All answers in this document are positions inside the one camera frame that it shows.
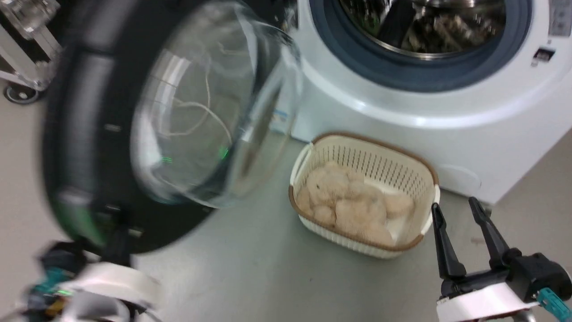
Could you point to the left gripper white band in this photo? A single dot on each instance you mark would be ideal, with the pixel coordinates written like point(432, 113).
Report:
point(107, 286)

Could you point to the blue white label sticker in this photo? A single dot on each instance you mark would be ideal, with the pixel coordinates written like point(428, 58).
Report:
point(280, 121)

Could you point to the white front-load washing machine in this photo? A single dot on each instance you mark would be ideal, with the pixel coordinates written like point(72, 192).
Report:
point(357, 107)

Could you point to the stainless steel washer drum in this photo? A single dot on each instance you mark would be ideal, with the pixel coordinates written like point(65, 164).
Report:
point(429, 31)

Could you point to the black-rimmed glass washing machine door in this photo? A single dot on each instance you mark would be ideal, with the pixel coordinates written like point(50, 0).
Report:
point(89, 112)

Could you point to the round white filter cover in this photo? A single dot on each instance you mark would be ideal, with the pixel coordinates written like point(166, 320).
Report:
point(460, 178)

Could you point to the black caster wheel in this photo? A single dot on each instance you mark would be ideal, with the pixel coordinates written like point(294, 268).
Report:
point(20, 94)

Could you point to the grey rubber door gasket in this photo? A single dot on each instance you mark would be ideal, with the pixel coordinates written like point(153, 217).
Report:
point(429, 74)

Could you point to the beige plush toy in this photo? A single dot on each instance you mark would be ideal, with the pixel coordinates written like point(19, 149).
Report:
point(353, 210)

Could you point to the black door latch slot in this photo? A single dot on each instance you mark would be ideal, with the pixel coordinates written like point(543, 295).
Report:
point(543, 55)

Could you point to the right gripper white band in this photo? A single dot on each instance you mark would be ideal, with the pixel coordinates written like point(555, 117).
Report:
point(532, 273)

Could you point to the cream laundry basket brown rim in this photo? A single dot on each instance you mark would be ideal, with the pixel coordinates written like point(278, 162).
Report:
point(415, 176)

